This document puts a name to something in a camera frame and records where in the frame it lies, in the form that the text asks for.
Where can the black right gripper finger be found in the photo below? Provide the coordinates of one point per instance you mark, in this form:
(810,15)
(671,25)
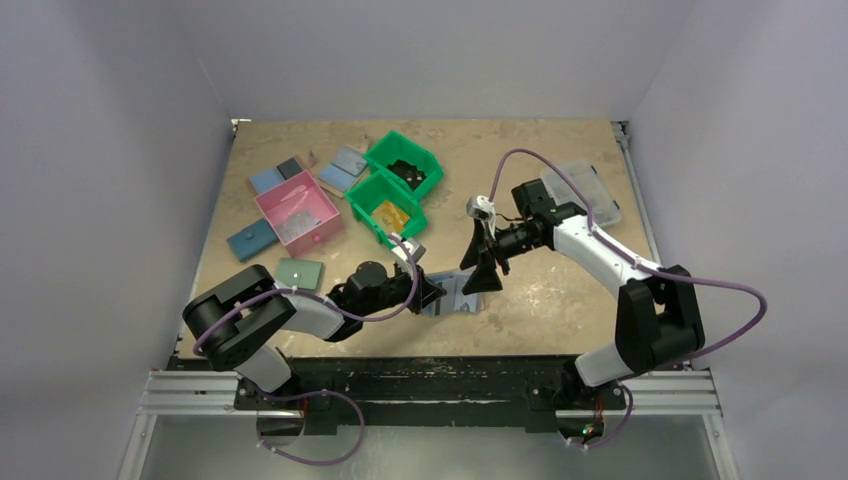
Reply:
(479,251)
(484,277)

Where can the aluminium frame rail right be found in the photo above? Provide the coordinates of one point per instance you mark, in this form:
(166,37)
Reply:
(622,138)

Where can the green closed card holder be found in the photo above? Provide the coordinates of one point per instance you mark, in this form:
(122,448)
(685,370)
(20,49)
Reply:
(301,273)

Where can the white VIP card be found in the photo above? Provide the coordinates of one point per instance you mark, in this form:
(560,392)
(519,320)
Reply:
(467,303)

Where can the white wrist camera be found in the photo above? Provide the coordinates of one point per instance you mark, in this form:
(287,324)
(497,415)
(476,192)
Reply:
(406,253)
(481,209)

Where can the clear plastic screw organizer box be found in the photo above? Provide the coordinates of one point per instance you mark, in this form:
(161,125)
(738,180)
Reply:
(585,177)

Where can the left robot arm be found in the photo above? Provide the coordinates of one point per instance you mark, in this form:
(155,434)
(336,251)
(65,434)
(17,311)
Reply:
(234,322)

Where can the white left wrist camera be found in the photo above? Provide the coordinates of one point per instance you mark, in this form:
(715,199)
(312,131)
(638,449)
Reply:
(406,253)

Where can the beige leather card holder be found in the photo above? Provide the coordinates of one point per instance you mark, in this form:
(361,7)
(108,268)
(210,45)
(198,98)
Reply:
(453,301)

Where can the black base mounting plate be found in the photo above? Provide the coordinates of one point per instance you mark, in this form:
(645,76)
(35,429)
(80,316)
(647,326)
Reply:
(475,391)

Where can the black parts in bin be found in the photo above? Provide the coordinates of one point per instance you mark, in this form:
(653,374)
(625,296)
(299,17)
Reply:
(408,174)

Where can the dark blue closed card holder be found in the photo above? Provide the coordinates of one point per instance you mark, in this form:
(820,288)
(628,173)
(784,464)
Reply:
(252,240)

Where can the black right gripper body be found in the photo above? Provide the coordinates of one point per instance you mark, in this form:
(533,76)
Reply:
(488,245)

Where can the green bin with yellow card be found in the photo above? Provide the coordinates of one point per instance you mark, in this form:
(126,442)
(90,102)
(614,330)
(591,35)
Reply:
(371,192)

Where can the green bin with black parts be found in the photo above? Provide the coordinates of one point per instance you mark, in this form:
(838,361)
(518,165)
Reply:
(395,146)

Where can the yellow card in bin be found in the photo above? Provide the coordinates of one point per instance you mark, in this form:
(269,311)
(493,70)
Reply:
(390,218)

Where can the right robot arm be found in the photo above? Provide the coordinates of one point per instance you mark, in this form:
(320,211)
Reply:
(657,318)

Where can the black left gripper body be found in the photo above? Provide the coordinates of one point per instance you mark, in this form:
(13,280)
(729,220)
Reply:
(396,290)

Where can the light blue open card holder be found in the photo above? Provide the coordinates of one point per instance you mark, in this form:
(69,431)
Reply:
(343,172)

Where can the pink box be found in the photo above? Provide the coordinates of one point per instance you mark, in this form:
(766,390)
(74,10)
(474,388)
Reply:
(300,214)

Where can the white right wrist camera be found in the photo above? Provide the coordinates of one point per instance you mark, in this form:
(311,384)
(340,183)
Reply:
(481,209)

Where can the blue grey open card holder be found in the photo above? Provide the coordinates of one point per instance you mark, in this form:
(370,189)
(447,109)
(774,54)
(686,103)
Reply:
(270,178)

